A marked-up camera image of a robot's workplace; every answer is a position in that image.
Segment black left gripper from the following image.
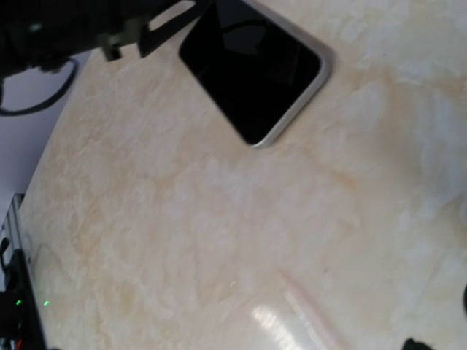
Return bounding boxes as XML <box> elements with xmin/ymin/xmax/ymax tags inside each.
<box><xmin>1</xmin><ymin>1</ymin><xmax>212</xmax><ymax>73</ymax></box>

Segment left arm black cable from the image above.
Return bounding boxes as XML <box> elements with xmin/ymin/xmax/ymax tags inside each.
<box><xmin>0</xmin><ymin>58</ymin><xmax>80</xmax><ymax>116</ymax></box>

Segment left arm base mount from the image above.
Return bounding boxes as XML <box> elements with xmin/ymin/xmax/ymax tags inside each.
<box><xmin>1</xmin><ymin>249</ymin><xmax>48</xmax><ymax>350</ymax></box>

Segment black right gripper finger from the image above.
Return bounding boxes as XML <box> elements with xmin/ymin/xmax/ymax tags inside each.
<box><xmin>401</xmin><ymin>338</ymin><xmax>434</xmax><ymax>350</ymax></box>

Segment front aluminium rail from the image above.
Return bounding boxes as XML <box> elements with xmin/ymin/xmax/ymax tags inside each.
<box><xmin>1</xmin><ymin>193</ymin><xmax>25</xmax><ymax>262</ymax></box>

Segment silver edged black smartphone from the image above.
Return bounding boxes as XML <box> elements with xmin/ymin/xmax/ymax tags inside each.
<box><xmin>179</xmin><ymin>1</ymin><xmax>334</xmax><ymax>148</ymax></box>

